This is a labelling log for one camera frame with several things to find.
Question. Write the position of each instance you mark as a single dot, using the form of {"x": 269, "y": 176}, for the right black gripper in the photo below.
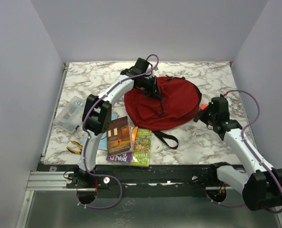
{"x": 209, "y": 104}

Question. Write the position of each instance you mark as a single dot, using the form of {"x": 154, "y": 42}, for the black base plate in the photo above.
{"x": 200, "y": 176}

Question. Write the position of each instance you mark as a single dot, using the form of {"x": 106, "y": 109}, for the red backpack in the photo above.
{"x": 178, "y": 103}

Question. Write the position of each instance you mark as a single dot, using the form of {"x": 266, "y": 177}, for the orange black highlighter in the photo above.
{"x": 203, "y": 107}

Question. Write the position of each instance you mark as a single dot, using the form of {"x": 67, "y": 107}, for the clear plastic organizer box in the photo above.
{"x": 70, "y": 117}

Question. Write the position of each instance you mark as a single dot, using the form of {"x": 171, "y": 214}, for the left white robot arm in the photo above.
{"x": 98, "y": 117}

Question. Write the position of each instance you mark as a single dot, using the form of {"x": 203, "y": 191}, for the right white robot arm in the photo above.
{"x": 261, "y": 184}

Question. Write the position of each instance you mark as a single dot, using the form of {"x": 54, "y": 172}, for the yellow handled pliers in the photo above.
{"x": 75, "y": 148}

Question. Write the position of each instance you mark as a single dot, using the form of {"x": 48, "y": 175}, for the purple Roald Dahl book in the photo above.
{"x": 125, "y": 157}

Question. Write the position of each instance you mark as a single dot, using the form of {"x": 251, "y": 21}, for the aluminium mounting rail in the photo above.
{"x": 44, "y": 181}

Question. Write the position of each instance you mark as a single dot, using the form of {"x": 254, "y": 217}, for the light blue book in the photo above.
{"x": 103, "y": 141}

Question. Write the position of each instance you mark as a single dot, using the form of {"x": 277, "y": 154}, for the dark brown paperback book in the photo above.
{"x": 119, "y": 139}

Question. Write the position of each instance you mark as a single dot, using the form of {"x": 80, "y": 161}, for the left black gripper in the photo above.
{"x": 153, "y": 91}

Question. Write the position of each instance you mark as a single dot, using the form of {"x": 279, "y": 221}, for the green Treehouse book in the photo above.
{"x": 142, "y": 148}

